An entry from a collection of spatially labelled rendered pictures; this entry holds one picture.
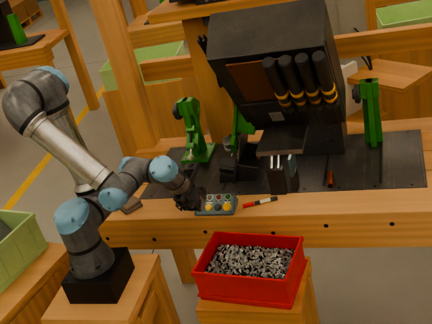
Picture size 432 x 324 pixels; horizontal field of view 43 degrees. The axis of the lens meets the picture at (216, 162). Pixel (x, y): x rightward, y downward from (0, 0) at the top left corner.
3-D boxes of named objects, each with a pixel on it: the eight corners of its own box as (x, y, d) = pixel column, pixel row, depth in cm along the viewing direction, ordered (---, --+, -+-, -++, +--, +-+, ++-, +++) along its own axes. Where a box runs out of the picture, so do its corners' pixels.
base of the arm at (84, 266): (107, 277, 177) (97, 252, 173) (65, 281, 181) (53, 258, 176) (119, 247, 190) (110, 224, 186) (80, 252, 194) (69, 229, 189)
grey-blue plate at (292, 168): (297, 191, 204) (291, 159, 197) (292, 191, 205) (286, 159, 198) (300, 177, 212) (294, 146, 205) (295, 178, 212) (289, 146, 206)
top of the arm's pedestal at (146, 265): (132, 329, 174) (128, 320, 172) (44, 328, 183) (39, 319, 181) (161, 261, 200) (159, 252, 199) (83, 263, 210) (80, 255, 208)
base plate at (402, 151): (427, 191, 190) (427, 186, 189) (139, 202, 225) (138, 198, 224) (420, 133, 225) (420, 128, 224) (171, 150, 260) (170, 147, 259)
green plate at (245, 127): (252, 147, 209) (257, 98, 198) (231, 144, 211) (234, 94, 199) (258, 133, 218) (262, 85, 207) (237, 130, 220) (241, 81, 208)
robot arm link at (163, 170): (150, 152, 167) (175, 154, 164) (164, 166, 176) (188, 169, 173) (143, 175, 164) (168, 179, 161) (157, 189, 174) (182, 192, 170)
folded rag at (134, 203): (143, 206, 219) (141, 200, 217) (126, 215, 215) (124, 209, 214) (132, 197, 226) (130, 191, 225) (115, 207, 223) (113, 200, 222)
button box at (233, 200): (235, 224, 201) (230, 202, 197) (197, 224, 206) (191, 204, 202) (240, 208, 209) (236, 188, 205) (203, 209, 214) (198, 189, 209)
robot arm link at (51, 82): (81, 229, 188) (2, 84, 166) (104, 204, 199) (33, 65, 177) (108, 228, 182) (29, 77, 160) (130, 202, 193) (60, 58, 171)
